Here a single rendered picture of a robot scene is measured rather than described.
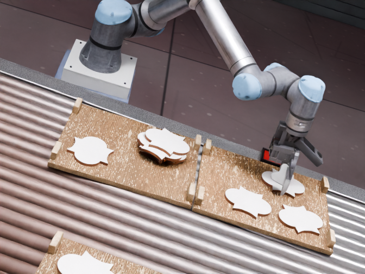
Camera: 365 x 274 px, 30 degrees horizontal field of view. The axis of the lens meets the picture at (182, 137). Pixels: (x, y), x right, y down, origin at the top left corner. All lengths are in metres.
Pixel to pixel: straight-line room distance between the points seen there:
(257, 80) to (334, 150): 2.69
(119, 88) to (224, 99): 2.27
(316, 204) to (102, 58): 0.88
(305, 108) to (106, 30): 0.77
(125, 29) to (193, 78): 2.37
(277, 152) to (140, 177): 0.41
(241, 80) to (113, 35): 0.63
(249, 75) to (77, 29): 3.11
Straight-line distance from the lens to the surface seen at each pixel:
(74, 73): 2.38
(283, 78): 1.98
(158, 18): 2.37
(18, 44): 4.50
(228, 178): 2.05
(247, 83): 1.88
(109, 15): 2.33
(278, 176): 2.04
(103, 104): 2.24
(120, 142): 2.04
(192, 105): 4.37
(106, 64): 2.40
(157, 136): 2.02
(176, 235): 1.80
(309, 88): 1.93
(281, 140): 2.03
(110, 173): 1.90
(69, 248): 1.63
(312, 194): 2.15
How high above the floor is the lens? 2.03
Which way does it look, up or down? 30 degrees down
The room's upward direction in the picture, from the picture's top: 20 degrees clockwise
